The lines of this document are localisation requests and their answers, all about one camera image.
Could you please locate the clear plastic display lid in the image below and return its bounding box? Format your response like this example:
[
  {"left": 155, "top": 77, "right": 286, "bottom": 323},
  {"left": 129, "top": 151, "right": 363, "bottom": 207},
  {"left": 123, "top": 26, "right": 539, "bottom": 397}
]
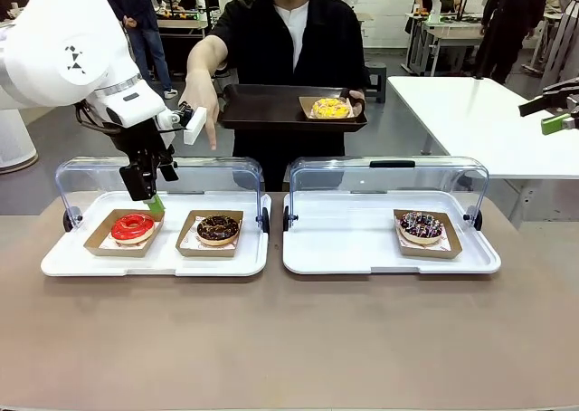
[
  {"left": 54, "top": 156, "right": 271, "bottom": 235},
  {"left": 283, "top": 156, "right": 490, "bottom": 234}
]

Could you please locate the yellow frosted donut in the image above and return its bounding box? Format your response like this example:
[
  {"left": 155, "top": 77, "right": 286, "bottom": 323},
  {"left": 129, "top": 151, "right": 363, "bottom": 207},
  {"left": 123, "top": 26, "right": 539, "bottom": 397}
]
[{"left": 298, "top": 96, "right": 363, "bottom": 121}]

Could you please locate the white printed paper liner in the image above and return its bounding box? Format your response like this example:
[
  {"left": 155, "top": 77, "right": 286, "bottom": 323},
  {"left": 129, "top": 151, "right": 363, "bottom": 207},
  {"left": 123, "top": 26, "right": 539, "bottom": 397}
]
[
  {"left": 179, "top": 223, "right": 239, "bottom": 249},
  {"left": 98, "top": 220, "right": 157, "bottom": 252},
  {"left": 398, "top": 229, "right": 452, "bottom": 253}
]

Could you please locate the bystander in blue jeans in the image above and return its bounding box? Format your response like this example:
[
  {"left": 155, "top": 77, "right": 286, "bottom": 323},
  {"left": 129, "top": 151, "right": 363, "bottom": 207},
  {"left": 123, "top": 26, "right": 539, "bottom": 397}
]
[{"left": 99, "top": 0, "right": 178, "bottom": 100}]

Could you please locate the person's right hand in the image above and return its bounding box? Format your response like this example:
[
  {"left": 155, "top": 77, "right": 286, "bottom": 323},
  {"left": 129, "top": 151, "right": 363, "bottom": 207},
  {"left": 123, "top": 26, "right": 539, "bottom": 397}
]
[{"left": 178, "top": 73, "right": 222, "bottom": 152}]

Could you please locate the bystander in black clothes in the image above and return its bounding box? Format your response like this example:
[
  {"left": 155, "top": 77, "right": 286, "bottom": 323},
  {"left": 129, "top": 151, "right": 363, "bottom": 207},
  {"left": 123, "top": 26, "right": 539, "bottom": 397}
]
[{"left": 474, "top": 0, "right": 551, "bottom": 85}]

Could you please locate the white cylindrical pedestal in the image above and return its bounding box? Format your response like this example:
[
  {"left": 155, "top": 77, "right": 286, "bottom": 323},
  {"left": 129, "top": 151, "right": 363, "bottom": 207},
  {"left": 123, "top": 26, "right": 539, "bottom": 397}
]
[{"left": 0, "top": 106, "right": 40, "bottom": 176}]

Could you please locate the yellow sprinkled donut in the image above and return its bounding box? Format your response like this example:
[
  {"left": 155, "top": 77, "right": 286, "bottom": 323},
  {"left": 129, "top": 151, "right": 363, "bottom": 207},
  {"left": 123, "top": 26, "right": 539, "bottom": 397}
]
[{"left": 311, "top": 97, "right": 352, "bottom": 119}]

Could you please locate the dark brown serving tray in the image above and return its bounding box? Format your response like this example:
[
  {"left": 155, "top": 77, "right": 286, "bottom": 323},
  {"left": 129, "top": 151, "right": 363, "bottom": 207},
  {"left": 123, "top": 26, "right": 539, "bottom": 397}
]
[{"left": 219, "top": 83, "right": 369, "bottom": 134}]

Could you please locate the dark donut with pastel sprinkles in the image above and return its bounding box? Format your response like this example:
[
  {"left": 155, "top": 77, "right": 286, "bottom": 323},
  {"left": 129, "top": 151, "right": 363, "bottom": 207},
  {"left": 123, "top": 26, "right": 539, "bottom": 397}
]
[{"left": 397, "top": 210, "right": 444, "bottom": 244}]

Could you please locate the chocolate frosted donut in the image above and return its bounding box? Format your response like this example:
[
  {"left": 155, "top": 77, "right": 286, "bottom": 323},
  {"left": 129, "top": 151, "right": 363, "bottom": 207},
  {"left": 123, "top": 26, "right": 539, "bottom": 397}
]
[{"left": 175, "top": 209, "right": 244, "bottom": 259}]

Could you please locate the person in black shirt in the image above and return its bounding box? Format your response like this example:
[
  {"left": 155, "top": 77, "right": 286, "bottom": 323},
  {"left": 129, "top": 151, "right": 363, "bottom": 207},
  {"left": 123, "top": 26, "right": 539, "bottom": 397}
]
[{"left": 210, "top": 0, "right": 370, "bottom": 193}]

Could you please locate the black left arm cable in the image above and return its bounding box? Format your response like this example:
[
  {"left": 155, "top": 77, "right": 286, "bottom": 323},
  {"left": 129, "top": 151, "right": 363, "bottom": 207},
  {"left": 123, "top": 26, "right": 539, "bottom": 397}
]
[{"left": 73, "top": 100, "right": 126, "bottom": 137}]

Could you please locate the person's right forearm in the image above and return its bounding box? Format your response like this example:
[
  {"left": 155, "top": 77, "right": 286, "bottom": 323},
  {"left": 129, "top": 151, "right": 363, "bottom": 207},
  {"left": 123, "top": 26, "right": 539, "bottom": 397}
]
[{"left": 187, "top": 33, "right": 228, "bottom": 84}]

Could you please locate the grey background workbench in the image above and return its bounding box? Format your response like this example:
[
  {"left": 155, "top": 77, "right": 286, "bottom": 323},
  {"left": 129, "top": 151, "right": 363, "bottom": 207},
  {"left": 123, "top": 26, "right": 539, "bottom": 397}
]
[{"left": 404, "top": 11, "right": 485, "bottom": 77}]

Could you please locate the chocolate glazed donut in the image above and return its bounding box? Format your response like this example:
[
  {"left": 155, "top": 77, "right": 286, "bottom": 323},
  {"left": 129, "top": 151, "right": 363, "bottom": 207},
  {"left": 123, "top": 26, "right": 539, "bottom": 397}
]
[{"left": 195, "top": 215, "right": 241, "bottom": 248}]

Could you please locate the red frosted donut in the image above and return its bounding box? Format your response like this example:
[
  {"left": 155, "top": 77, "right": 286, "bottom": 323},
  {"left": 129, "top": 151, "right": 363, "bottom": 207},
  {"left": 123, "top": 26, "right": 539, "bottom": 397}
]
[{"left": 83, "top": 208, "right": 166, "bottom": 259}]

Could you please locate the red glazed donut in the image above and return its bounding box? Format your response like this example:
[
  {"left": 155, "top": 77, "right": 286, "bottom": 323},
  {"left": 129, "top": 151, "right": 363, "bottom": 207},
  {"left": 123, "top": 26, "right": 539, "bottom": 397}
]
[{"left": 110, "top": 212, "right": 157, "bottom": 245}]

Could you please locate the black stool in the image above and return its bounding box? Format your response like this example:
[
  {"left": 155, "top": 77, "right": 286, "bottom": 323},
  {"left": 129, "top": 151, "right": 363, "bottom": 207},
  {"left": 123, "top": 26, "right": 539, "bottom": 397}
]
[{"left": 364, "top": 61, "right": 389, "bottom": 104}]

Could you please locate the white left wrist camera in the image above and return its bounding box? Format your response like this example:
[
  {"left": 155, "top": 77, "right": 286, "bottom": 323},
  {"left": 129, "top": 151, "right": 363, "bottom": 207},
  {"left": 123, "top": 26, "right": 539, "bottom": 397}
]
[{"left": 182, "top": 106, "right": 208, "bottom": 147}]

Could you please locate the person's left hand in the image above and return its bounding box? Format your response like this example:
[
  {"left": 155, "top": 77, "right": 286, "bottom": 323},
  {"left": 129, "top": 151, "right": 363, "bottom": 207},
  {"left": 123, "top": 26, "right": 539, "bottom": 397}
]
[{"left": 346, "top": 89, "right": 366, "bottom": 117}]

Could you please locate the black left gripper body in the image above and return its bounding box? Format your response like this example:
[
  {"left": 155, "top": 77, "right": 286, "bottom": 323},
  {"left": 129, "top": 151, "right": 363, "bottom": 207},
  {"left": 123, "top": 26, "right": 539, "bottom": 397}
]
[{"left": 108, "top": 119, "right": 177, "bottom": 170}]

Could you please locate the small white background robot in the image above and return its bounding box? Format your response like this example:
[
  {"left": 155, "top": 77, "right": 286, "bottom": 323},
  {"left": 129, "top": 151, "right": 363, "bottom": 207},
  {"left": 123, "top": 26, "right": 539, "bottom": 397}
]
[{"left": 428, "top": 0, "right": 454, "bottom": 25}]

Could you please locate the white display tray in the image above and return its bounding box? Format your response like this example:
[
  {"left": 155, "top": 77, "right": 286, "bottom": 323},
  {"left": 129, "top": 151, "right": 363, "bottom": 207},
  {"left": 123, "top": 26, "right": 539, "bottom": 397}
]
[
  {"left": 40, "top": 189, "right": 272, "bottom": 279},
  {"left": 282, "top": 189, "right": 502, "bottom": 276}
]

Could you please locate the background workbench with green light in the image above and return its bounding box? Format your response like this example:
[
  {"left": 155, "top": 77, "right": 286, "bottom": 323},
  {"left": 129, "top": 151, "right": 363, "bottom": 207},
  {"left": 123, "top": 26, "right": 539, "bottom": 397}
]
[{"left": 156, "top": 8, "right": 218, "bottom": 75}]

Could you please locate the white table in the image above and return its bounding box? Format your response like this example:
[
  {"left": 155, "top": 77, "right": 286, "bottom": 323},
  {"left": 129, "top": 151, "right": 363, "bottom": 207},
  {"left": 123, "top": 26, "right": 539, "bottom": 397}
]
[{"left": 387, "top": 75, "right": 579, "bottom": 227}]

